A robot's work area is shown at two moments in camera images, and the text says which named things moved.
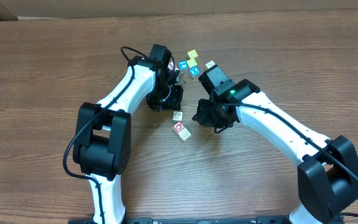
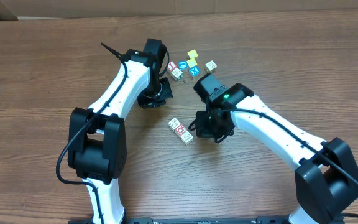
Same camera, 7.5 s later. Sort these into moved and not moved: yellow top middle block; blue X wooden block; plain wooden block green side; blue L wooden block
Moved: plain wooden block green side
Not moved: blue X wooden block; blue L wooden block; yellow top middle block
